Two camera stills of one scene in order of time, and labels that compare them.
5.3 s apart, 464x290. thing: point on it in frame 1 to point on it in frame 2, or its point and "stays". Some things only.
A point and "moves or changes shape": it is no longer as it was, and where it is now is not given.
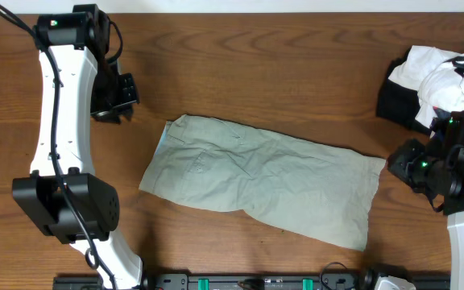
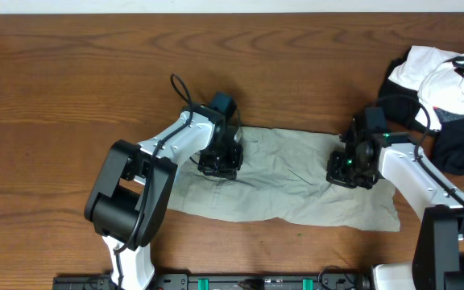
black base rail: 244,281 stays
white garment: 445,78 stays
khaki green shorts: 221,163 moves or changes shape
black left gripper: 125,93 to 219,164
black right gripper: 399,162 to 334,173
